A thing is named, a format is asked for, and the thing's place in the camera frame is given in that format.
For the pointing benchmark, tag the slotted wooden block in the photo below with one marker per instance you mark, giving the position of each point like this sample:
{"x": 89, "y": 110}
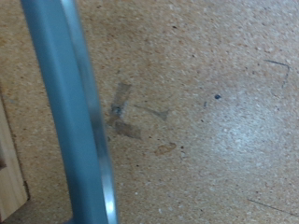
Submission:
{"x": 9, "y": 174}

